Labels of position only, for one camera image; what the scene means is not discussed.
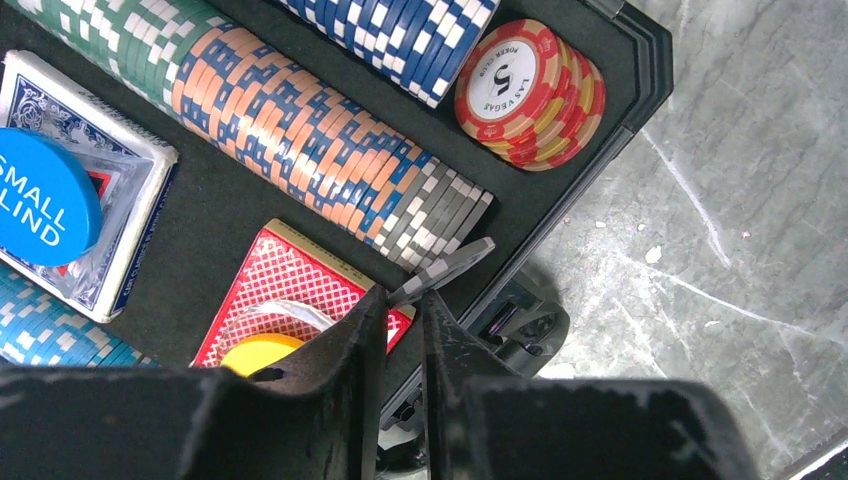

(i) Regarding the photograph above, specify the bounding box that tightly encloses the red yellow chip stack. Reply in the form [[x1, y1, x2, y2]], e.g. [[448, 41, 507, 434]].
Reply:
[[454, 18, 607, 172]]

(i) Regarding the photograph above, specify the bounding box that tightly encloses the grey white poker chip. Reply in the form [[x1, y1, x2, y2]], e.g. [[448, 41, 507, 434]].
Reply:
[[387, 237, 496, 308]]

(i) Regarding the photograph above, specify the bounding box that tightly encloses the purple blue poker chip row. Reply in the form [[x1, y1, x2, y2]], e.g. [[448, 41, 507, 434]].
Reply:
[[281, 0, 500, 108]]

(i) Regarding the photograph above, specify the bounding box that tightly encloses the blue small blind button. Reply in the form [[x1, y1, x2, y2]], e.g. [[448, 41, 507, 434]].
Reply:
[[1, 128, 102, 267]]

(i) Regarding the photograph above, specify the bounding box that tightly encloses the black poker set case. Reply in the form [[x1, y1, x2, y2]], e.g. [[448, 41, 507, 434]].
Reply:
[[0, 0, 676, 480]]

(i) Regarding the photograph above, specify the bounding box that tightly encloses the red playing card deck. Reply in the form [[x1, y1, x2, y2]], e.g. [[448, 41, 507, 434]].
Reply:
[[191, 219, 375, 368]]

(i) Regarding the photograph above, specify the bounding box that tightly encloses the blue playing card deck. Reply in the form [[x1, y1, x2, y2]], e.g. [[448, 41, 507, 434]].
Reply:
[[1, 50, 178, 323]]

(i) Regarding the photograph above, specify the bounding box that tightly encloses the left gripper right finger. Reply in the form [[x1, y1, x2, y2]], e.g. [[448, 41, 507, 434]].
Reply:
[[420, 292, 758, 479]]

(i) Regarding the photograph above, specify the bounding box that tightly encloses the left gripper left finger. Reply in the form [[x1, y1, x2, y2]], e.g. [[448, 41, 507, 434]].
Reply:
[[1, 286, 387, 479]]

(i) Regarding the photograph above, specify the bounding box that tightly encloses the light blue poker chip row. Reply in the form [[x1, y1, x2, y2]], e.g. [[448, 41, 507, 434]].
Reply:
[[1, 264, 158, 368]]

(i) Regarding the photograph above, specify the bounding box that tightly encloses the green orange poker chip row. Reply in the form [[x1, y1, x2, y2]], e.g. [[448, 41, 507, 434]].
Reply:
[[16, 1, 494, 271]]

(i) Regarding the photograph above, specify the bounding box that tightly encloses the yellow round button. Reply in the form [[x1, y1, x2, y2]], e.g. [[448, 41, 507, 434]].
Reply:
[[221, 333, 305, 377]]

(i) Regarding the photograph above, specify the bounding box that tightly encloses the clear red triangle marker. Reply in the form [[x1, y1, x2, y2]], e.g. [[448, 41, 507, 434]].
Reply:
[[47, 147, 155, 310]]

